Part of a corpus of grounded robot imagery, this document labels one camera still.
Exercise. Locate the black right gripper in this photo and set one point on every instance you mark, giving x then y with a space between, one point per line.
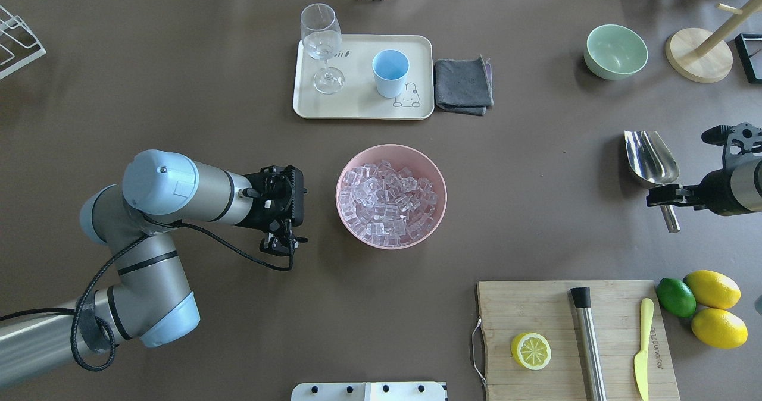
716 189

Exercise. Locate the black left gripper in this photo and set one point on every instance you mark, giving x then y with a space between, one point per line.
279 242

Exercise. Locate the steel ice scoop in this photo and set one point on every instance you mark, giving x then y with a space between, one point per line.
649 158

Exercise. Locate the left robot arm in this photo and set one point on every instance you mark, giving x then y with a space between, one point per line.
142 292

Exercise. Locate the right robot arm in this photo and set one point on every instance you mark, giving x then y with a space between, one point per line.
733 190

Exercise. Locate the pile of clear ice cubes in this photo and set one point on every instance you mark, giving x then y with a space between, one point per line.
387 206

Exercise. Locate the light blue cup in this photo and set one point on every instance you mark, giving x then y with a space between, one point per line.
390 69

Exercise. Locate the wooden mug tree stand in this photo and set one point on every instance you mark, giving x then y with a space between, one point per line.
704 56

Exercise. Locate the upper yellow lemon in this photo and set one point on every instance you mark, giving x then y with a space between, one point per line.
713 289

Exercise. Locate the yellow lemon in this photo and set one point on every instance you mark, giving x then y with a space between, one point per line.
719 328
713 289

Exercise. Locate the pink bowl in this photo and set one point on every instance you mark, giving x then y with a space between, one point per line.
400 155

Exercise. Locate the green ceramic bowl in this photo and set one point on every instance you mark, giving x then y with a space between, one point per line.
613 52

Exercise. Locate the green lime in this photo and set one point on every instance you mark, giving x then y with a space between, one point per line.
676 297

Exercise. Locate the cream serving tray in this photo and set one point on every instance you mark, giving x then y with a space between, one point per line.
359 98

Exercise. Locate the lower yellow lemon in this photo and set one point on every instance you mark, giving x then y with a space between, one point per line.
719 328

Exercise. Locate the clear wine glass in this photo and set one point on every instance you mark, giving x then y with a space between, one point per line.
321 39

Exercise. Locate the bamboo cutting board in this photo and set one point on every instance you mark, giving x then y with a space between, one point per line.
509 308

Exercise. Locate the grey folded cloth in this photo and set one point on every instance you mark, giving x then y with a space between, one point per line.
463 86

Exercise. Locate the yellow plastic knife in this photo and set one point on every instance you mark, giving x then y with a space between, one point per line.
641 358

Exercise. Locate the half lemon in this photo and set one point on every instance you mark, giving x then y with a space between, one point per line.
531 350

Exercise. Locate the steel muddler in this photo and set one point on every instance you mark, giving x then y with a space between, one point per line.
581 297

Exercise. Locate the black picture frame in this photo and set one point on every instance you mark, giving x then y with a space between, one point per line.
748 47

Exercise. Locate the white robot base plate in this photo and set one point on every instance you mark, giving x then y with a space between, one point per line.
384 390

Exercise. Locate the white wire cup rack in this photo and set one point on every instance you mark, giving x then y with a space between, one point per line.
19 44

